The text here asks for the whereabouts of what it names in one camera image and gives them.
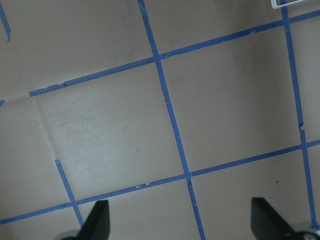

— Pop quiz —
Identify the white wire rack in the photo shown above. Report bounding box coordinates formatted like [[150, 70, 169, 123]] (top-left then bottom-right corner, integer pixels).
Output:
[[270, 0, 306, 10]]

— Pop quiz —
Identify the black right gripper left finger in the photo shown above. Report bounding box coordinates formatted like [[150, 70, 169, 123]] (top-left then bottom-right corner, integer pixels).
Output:
[[76, 200, 111, 240]]

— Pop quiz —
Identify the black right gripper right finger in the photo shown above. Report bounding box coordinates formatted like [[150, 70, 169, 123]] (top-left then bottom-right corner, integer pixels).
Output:
[[250, 197, 300, 240]]

